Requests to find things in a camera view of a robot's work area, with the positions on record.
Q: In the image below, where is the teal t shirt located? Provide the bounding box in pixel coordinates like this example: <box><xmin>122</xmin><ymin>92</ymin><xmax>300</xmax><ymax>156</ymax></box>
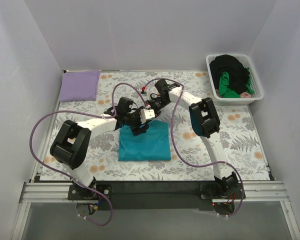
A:
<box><xmin>118</xmin><ymin>120</ymin><xmax>171</xmax><ymax>162</ymax></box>

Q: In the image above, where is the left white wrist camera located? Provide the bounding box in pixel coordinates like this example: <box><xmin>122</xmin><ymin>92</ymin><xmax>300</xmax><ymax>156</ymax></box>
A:
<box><xmin>140</xmin><ymin>108</ymin><xmax>156</xmax><ymax>124</ymax></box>

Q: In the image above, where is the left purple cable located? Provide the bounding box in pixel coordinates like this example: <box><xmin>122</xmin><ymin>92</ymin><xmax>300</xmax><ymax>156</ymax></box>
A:
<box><xmin>29</xmin><ymin>82</ymin><xmax>151</xmax><ymax>227</ymax></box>

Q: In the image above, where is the black t shirt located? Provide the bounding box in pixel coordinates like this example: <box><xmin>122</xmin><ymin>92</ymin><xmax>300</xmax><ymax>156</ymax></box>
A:
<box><xmin>209</xmin><ymin>54</ymin><xmax>245</xmax><ymax>90</ymax></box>

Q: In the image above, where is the green t shirt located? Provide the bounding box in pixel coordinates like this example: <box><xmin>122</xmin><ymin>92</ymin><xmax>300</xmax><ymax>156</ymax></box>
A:
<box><xmin>218</xmin><ymin>67</ymin><xmax>255</xmax><ymax>98</ymax></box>

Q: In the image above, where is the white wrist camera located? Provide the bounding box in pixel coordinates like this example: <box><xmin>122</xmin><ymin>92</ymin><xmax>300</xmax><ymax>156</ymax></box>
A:
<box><xmin>140</xmin><ymin>108</ymin><xmax>156</xmax><ymax>124</ymax></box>
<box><xmin>140</xmin><ymin>86</ymin><xmax>150</xmax><ymax>96</ymax></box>

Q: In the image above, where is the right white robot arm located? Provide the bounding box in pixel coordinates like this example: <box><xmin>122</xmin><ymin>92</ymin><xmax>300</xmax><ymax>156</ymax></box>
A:
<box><xmin>141</xmin><ymin>78</ymin><xmax>241</xmax><ymax>199</ymax></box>

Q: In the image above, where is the folded purple t shirt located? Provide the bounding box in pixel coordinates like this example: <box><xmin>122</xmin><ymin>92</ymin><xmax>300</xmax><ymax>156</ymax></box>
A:
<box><xmin>58</xmin><ymin>70</ymin><xmax>100</xmax><ymax>102</ymax></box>

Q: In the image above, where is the purple cable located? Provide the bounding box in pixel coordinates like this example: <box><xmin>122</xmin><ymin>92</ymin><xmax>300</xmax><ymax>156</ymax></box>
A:
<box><xmin>143</xmin><ymin>78</ymin><xmax>246</xmax><ymax>218</ymax></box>
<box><xmin>29</xmin><ymin>82</ymin><xmax>151</xmax><ymax>227</ymax></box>

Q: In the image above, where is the aluminium frame rail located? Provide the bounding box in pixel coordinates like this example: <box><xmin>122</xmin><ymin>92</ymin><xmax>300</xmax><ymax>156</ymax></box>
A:
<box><xmin>10</xmin><ymin>181</ymin><xmax>300</xmax><ymax>240</ymax></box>

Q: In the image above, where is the floral table cloth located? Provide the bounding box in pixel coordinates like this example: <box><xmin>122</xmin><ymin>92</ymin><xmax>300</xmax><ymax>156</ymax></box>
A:
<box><xmin>48</xmin><ymin>71</ymin><xmax>269</xmax><ymax>181</ymax></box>

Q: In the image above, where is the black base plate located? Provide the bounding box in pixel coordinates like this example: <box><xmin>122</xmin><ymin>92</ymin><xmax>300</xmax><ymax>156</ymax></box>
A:
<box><xmin>67</xmin><ymin>179</ymin><xmax>246</xmax><ymax>212</ymax></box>

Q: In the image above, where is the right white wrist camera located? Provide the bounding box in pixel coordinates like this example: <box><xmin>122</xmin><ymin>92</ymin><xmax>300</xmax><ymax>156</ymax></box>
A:
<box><xmin>140</xmin><ymin>86</ymin><xmax>150</xmax><ymax>96</ymax></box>

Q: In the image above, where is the pink garment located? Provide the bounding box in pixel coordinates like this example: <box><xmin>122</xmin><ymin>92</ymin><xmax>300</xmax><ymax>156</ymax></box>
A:
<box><xmin>240</xmin><ymin>92</ymin><xmax>252</xmax><ymax>98</ymax></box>

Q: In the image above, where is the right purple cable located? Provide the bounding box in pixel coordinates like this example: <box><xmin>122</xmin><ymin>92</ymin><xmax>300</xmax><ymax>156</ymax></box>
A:
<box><xmin>143</xmin><ymin>78</ymin><xmax>246</xmax><ymax>218</ymax></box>

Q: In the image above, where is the white laundry basket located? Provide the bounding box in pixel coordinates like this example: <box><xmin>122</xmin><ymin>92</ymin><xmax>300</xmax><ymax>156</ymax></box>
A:
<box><xmin>205</xmin><ymin>53</ymin><xmax>264</xmax><ymax>106</ymax></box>

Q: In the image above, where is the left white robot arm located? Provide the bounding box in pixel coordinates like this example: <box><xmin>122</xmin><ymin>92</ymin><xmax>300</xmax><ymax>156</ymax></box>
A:
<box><xmin>49</xmin><ymin>97</ymin><xmax>155</xmax><ymax>200</ymax></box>

